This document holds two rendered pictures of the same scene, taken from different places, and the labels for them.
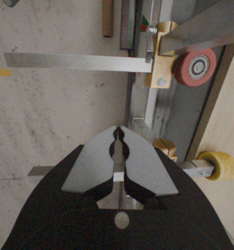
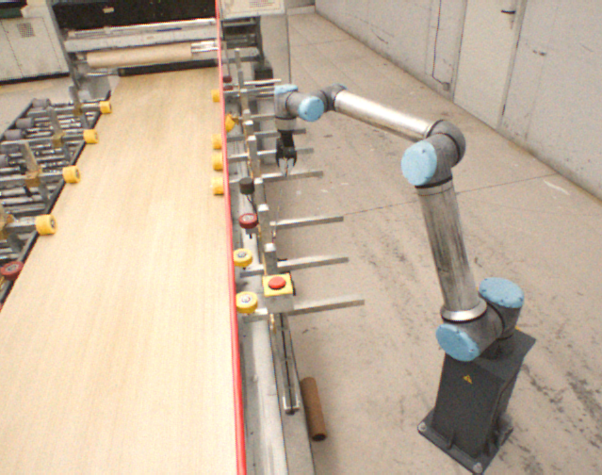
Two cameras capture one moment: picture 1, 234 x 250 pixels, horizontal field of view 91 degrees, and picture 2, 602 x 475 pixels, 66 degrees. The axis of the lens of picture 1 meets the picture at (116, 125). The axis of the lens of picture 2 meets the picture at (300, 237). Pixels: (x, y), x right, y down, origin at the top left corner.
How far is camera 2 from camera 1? 1.90 m
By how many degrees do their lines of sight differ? 31
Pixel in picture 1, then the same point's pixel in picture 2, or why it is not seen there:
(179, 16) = not seen: hidden behind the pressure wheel
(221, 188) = (190, 179)
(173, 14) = not seen: hidden behind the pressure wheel
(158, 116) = (236, 243)
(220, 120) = (220, 206)
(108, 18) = (309, 394)
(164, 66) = not seen: hidden behind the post
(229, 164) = (217, 183)
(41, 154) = (384, 234)
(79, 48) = (349, 365)
